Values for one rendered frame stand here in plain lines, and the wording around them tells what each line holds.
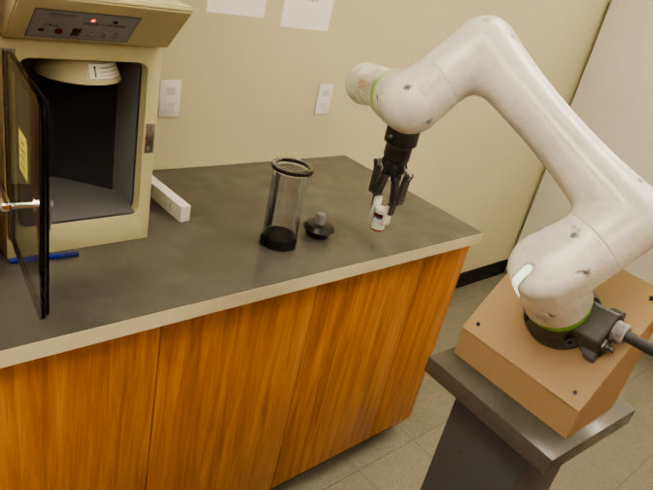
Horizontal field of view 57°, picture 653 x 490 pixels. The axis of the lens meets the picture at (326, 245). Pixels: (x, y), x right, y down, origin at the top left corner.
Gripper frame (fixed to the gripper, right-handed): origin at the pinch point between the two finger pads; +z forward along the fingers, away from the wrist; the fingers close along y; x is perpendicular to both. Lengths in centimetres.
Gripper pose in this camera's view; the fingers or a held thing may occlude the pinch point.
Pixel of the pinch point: (381, 211)
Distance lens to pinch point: 174.4
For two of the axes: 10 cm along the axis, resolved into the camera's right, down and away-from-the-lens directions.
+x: -7.2, 1.7, -6.7
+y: -6.6, -4.5, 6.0
